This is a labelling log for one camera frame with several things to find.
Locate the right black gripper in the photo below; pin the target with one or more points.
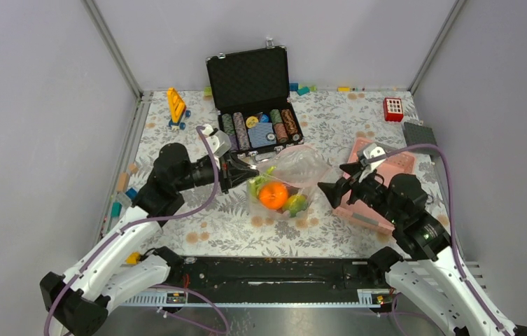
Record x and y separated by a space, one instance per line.
335 191

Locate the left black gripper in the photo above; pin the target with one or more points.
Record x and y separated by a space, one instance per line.
233 171

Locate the green celery stalk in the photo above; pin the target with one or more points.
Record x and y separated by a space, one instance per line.
255 184

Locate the orange fruit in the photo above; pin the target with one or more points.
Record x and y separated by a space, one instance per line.
273 195

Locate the clear pink zip bag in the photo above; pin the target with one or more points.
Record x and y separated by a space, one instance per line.
300 168

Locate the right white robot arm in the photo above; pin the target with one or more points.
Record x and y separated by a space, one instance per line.
459 306

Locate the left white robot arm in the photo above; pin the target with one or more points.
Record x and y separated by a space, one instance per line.
80 300

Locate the blue card deck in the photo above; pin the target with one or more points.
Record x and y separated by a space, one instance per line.
261 135

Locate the yellow poker chip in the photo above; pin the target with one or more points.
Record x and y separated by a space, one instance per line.
251 121

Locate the floral tablecloth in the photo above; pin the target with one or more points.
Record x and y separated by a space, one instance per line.
331 122

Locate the pink plastic basket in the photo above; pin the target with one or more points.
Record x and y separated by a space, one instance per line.
366 215

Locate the black poker chip case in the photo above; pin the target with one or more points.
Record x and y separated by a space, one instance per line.
254 83

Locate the yellow toy ladder cart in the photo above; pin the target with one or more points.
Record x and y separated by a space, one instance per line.
178 110

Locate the grey building baseplate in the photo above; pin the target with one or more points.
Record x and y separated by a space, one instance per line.
415 134

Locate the red grid block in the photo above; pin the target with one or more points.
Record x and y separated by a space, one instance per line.
393 109

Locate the teal toy block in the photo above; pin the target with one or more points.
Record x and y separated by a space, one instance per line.
303 90

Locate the blue toy block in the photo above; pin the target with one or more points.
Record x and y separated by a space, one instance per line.
131 193

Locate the wooden toy block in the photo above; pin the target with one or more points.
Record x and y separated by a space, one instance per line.
122 182

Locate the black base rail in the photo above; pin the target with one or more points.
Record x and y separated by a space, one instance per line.
266 280

